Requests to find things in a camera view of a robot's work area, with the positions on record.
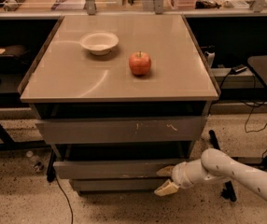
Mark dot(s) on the grey drawer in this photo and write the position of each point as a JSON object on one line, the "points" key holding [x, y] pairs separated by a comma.
{"points": [[111, 169], [97, 131], [116, 184]]}

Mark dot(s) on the grey top drawer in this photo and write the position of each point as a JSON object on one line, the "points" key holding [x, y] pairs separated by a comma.
{"points": [[97, 131]]}

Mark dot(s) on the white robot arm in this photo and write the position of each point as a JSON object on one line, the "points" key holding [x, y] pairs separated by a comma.
{"points": [[213, 166]]}

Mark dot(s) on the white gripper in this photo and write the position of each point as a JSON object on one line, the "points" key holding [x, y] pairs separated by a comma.
{"points": [[179, 174]]}

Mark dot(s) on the grey bottom drawer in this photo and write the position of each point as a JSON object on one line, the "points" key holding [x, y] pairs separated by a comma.
{"points": [[116, 184]]}

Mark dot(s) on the small clear bottle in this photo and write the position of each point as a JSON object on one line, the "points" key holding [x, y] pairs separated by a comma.
{"points": [[35, 161]]}

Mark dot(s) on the black phone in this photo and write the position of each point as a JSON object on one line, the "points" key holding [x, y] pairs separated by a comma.
{"points": [[238, 69]]}

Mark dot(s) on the black floor bar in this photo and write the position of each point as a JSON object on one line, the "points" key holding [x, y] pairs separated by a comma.
{"points": [[228, 191]]}

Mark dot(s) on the white bowl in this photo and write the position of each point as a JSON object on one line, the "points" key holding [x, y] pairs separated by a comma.
{"points": [[99, 43]]}

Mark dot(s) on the grey drawer cabinet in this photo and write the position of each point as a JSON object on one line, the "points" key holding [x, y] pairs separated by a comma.
{"points": [[69, 82]]}

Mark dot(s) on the red apple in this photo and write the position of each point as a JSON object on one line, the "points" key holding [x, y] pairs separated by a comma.
{"points": [[140, 63]]}

